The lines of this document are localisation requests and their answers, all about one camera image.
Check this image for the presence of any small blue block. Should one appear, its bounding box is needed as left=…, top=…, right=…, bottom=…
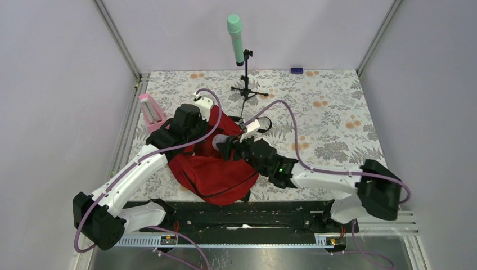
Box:
left=290, top=67, right=304, bottom=74

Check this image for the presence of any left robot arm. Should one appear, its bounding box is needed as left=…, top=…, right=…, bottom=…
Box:
left=73, top=100, right=221, bottom=253

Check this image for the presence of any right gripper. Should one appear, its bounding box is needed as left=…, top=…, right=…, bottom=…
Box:
left=217, top=129, right=268, bottom=177

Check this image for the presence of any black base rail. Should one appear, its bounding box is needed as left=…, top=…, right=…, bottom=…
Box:
left=123, top=200, right=361, bottom=246

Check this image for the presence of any purple cable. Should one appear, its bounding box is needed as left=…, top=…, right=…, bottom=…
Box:
left=240, top=99, right=412, bottom=205
left=74, top=88, right=223, bottom=254

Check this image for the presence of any black microphone tripod stand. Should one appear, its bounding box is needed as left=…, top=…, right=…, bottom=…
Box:
left=230, top=49, right=269, bottom=116

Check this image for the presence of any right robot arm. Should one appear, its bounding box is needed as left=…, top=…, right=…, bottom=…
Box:
left=212, top=135, right=402, bottom=232

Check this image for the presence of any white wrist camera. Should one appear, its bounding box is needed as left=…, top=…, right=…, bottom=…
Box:
left=193, top=96, right=215, bottom=122
left=239, top=119, right=260, bottom=143

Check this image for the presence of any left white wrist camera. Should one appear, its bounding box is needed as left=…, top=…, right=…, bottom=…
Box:
left=193, top=96, right=215, bottom=122

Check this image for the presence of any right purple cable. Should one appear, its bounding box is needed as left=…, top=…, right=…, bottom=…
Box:
left=240, top=99, right=412, bottom=205

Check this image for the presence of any white oval card package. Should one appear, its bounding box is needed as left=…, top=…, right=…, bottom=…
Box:
left=212, top=134, right=228, bottom=151

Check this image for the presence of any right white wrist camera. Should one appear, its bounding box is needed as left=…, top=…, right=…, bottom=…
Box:
left=239, top=119, right=260, bottom=143

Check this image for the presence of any pink metronome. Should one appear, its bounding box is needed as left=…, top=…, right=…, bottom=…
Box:
left=138, top=93, right=168, bottom=133

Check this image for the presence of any red backpack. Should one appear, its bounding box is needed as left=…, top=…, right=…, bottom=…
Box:
left=168, top=105, right=259, bottom=205

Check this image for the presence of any mint green microphone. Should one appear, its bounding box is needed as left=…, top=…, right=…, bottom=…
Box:
left=227, top=14, right=245, bottom=66

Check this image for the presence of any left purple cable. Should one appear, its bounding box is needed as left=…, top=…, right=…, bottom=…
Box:
left=74, top=88, right=223, bottom=254

